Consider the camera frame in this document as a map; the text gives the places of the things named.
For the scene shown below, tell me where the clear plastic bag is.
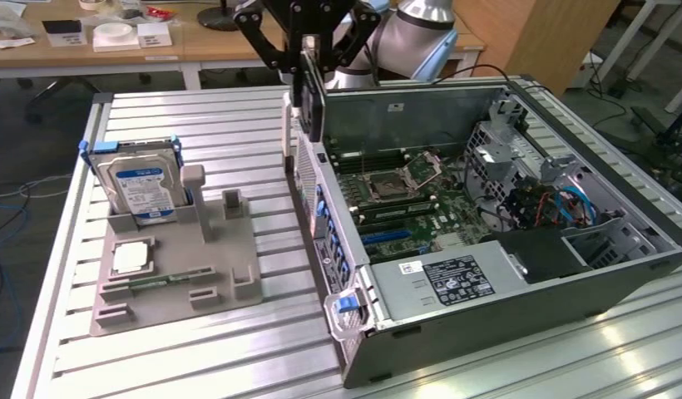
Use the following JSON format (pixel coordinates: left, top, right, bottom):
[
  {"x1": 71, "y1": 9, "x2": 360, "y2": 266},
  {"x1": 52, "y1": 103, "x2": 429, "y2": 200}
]
[{"x1": 0, "y1": 2, "x2": 35, "y2": 37}]

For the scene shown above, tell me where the plain white box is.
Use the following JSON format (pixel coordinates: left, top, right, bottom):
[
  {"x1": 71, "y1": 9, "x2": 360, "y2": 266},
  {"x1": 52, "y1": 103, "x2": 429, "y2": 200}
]
[{"x1": 135, "y1": 22, "x2": 171, "y2": 48}]

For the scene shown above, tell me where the white box with tape roll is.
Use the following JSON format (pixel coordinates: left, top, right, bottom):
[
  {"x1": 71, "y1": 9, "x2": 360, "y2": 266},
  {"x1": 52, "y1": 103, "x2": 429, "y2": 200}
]
[{"x1": 91, "y1": 22, "x2": 142, "y2": 53}]

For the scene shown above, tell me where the dark installed RAM stick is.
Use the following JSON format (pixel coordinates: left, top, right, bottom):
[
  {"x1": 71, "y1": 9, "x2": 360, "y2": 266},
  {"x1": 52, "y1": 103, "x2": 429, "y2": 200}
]
[
  {"x1": 349, "y1": 195, "x2": 432, "y2": 214},
  {"x1": 357, "y1": 202, "x2": 439, "y2": 224}
]

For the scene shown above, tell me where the CPU socket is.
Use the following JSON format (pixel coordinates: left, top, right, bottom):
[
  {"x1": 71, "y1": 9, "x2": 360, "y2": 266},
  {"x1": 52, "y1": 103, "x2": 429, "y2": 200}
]
[{"x1": 364, "y1": 170, "x2": 417, "y2": 205}]

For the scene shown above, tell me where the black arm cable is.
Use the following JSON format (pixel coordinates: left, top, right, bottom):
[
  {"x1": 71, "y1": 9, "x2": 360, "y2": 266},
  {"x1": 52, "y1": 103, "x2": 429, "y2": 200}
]
[{"x1": 364, "y1": 22, "x2": 384, "y2": 87}]

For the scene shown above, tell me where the metal socket cover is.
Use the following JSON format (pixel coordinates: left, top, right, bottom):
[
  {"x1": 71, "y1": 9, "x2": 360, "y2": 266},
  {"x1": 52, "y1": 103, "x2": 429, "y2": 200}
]
[{"x1": 401, "y1": 147, "x2": 449, "y2": 185}]

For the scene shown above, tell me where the wooden desk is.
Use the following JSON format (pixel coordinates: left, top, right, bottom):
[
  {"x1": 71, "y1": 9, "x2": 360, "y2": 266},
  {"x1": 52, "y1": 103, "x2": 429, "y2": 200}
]
[{"x1": 0, "y1": 0, "x2": 487, "y2": 81}]

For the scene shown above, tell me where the grey power supply unit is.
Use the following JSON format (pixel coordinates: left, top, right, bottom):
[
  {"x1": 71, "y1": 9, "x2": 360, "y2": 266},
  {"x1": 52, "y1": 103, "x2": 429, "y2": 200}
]
[{"x1": 368, "y1": 240, "x2": 528, "y2": 323}]

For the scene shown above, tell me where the silver CPU chip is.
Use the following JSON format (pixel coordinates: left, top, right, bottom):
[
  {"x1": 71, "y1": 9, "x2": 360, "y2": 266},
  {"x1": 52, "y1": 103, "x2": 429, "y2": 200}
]
[{"x1": 111, "y1": 242, "x2": 154, "y2": 276}]

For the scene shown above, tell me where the grey plastic parts rack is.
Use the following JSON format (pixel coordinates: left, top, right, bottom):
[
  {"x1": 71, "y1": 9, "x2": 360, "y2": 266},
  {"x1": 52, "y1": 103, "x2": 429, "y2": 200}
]
[{"x1": 88, "y1": 163, "x2": 266, "y2": 338}]

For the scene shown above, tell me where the black chair base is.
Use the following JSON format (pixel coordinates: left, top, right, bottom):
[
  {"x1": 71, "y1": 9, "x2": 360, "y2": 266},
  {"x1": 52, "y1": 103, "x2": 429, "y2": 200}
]
[{"x1": 23, "y1": 76, "x2": 99, "y2": 125}]

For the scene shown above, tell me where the white box with black top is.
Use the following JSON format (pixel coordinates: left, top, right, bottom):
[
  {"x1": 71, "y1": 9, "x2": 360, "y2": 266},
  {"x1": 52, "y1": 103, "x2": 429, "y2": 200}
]
[{"x1": 40, "y1": 19, "x2": 88, "y2": 48}]

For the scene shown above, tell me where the hard disk in blue caddy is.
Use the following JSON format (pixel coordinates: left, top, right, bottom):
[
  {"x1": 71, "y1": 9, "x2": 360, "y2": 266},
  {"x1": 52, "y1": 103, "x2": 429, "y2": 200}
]
[{"x1": 76, "y1": 134, "x2": 187, "y2": 222}]

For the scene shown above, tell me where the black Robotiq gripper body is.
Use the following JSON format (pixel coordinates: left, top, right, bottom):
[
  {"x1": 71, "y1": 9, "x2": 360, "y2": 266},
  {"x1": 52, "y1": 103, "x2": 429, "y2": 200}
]
[{"x1": 272, "y1": 0, "x2": 357, "y2": 38}]

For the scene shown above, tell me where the blue floor cable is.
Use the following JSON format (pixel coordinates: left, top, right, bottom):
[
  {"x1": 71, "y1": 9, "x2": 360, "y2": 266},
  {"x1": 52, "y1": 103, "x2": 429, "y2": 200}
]
[{"x1": 0, "y1": 173, "x2": 71, "y2": 359}]

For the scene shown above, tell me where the black open PC case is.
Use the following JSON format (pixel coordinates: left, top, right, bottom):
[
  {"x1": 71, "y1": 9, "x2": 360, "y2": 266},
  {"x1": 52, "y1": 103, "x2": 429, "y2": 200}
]
[{"x1": 281, "y1": 77, "x2": 682, "y2": 390}]

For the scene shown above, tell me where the green RAM stick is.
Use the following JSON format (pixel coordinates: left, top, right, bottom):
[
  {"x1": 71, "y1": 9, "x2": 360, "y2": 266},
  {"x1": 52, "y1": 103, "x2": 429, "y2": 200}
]
[{"x1": 126, "y1": 271, "x2": 206, "y2": 291}]

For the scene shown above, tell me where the metal disk bay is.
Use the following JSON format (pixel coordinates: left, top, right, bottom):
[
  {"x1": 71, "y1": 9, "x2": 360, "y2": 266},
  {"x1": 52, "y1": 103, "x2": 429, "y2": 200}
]
[{"x1": 559, "y1": 214, "x2": 659, "y2": 270}]

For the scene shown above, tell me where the black cable behind case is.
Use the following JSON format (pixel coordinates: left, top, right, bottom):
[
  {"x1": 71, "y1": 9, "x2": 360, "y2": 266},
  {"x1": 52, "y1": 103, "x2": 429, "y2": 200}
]
[{"x1": 436, "y1": 63, "x2": 548, "y2": 91}]

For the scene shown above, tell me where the black graphics card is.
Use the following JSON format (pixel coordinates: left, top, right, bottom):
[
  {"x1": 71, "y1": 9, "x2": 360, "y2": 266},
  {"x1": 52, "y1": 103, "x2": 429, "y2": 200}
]
[{"x1": 289, "y1": 34, "x2": 328, "y2": 145}]

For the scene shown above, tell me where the white table frame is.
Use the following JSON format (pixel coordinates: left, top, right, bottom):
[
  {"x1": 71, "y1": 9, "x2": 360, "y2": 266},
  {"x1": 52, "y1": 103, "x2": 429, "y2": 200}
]
[{"x1": 592, "y1": 0, "x2": 682, "y2": 114}]

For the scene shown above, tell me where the red wire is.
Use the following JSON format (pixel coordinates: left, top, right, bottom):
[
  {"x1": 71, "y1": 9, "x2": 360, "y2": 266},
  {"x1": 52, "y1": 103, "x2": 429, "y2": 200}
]
[{"x1": 531, "y1": 188, "x2": 553, "y2": 229}]

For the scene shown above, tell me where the black round lamp base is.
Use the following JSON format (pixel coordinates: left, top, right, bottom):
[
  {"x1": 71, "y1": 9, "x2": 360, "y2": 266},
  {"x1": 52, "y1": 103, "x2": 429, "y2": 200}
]
[{"x1": 195, "y1": 5, "x2": 243, "y2": 32}]

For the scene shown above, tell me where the blue expansion slot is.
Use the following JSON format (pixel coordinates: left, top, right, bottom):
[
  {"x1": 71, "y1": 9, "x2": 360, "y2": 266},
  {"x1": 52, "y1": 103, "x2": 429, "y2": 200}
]
[{"x1": 362, "y1": 228, "x2": 413, "y2": 247}]

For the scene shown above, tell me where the blue wire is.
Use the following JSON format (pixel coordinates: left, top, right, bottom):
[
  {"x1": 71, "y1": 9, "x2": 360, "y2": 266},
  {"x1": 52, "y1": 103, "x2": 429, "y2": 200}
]
[{"x1": 559, "y1": 186, "x2": 599, "y2": 229}]

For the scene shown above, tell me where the perforated metal drive cage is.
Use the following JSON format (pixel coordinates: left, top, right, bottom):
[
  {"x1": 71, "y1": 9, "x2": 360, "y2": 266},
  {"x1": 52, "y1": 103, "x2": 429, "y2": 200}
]
[{"x1": 461, "y1": 119, "x2": 544, "y2": 210}]

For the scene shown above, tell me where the wooden cabinet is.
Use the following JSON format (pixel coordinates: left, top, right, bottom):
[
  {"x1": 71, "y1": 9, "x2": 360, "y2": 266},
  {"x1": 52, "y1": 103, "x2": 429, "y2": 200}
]
[{"x1": 444, "y1": 0, "x2": 623, "y2": 96}]

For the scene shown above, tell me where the green motherboard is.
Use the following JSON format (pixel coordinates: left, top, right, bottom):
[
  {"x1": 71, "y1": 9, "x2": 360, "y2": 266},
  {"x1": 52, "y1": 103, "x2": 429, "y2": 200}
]
[{"x1": 324, "y1": 136, "x2": 501, "y2": 265}]

